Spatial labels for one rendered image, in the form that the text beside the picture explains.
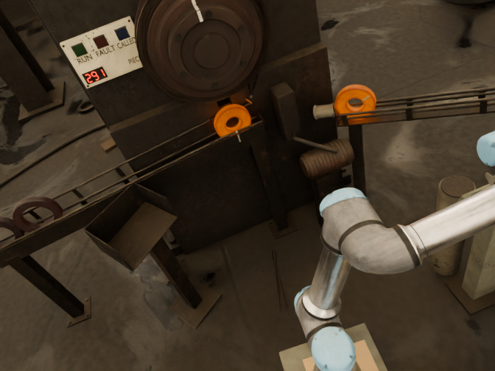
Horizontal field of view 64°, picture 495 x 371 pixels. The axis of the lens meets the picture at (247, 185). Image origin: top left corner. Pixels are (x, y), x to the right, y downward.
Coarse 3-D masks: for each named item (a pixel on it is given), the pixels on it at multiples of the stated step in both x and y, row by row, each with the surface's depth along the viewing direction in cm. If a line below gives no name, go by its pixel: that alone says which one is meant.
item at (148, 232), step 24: (144, 192) 159; (96, 216) 150; (120, 216) 159; (144, 216) 161; (168, 216) 157; (96, 240) 145; (120, 240) 157; (144, 240) 153; (168, 264) 170; (192, 288) 188; (192, 312) 194
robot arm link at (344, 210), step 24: (336, 192) 97; (360, 192) 97; (336, 216) 93; (360, 216) 89; (336, 240) 93; (336, 264) 102; (312, 288) 114; (336, 288) 109; (312, 312) 116; (336, 312) 116
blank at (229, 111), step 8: (232, 104) 164; (224, 112) 162; (232, 112) 163; (240, 112) 164; (216, 120) 164; (224, 120) 164; (240, 120) 167; (248, 120) 168; (216, 128) 165; (224, 128) 167; (232, 128) 170; (240, 128) 169
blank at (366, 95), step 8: (344, 88) 158; (352, 88) 155; (360, 88) 155; (368, 88) 156; (344, 96) 159; (352, 96) 158; (360, 96) 157; (368, 96) 156; (336, 104) 163; (344, 104) 161; (368, 104) 158; (344, 112) 164; (352, 112) 163
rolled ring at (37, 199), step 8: (24, 200) 161; (32, 200) 161; (40, 200) 162; (48, 200) 164; (16, 208) 160; (24, 208) 162; (48, 208) 165; (56, 208) 166; (16, 216) 163; (56, 216) 169; (16, 224) 165; (24, 224) 166; (32, 224) 170; (40, 224) 172
